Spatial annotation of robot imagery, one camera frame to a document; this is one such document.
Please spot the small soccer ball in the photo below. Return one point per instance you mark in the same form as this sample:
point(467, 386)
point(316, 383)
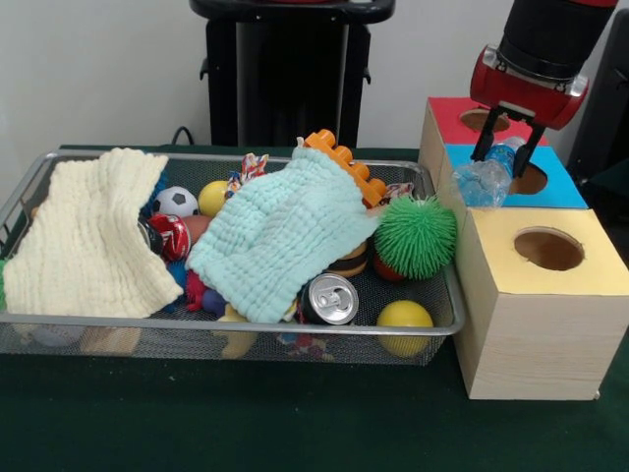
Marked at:
point(174, 201)

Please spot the wooden box with three holes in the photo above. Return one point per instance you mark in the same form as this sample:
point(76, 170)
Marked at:
point(540, 344)

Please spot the silver drink can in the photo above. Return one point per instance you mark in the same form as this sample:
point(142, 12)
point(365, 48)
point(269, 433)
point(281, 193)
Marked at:
point(329, 300)

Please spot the orange toy building block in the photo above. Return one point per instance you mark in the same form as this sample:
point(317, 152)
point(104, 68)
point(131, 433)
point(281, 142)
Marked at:
point(324, 140)

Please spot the toy hamburger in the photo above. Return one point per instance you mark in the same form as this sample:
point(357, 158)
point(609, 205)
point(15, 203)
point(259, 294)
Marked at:
point(351, 263)

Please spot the mint green cloth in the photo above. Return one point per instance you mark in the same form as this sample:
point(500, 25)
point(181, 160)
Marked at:
point(280, 236)

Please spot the yellow ball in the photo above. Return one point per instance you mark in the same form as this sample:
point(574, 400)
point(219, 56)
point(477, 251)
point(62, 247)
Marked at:
point(212, 199)
point(405, 314)

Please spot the green spiky ball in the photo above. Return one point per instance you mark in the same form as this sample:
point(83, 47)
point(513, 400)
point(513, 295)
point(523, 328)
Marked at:
point(415, 236)

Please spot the crushed red can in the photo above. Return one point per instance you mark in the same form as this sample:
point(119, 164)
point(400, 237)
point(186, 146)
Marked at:
point(172, 236)

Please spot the clear bottle with blue label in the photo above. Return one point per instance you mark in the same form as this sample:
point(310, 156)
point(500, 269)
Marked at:
point(481, 182)

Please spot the cream cloth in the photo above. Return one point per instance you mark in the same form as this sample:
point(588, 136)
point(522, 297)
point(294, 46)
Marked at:
point(88, 236)

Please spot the dark green table cloth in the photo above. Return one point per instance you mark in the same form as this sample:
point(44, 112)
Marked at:
point(614, 187)
point(295, 423)

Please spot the shallow mesh bin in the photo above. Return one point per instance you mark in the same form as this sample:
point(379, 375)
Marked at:
point(147, 325)

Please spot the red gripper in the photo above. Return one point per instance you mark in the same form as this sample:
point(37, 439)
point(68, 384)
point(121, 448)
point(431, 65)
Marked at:
point(526, 98)

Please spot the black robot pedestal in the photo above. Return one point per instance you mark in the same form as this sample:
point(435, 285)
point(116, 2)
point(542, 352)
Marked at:
point(295, 74)

